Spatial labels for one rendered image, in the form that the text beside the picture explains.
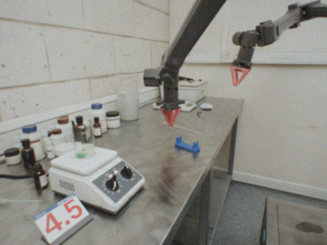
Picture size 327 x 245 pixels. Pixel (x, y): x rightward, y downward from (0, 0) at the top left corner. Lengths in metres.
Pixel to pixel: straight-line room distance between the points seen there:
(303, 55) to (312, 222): 1.08
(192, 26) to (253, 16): 1.33
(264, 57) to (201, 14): 1.29
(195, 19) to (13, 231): 0.60
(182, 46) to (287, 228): 0.90
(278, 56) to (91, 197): 1.59
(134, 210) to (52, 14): 0.84
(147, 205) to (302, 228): 0.82
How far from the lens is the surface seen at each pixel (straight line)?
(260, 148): 2.01
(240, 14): 1.91
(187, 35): 0.61
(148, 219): 0.51
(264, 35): 0.97
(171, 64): 0.69
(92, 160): 0.57
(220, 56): 1.85
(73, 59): 1.12
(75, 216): 0.53
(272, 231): 1.14
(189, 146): 0.82
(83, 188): 0.54
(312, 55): 1.84
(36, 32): 1.02
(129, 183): 0.55
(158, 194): 0.57
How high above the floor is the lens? 1.08
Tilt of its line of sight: 17 degrees down
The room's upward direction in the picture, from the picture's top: straight up
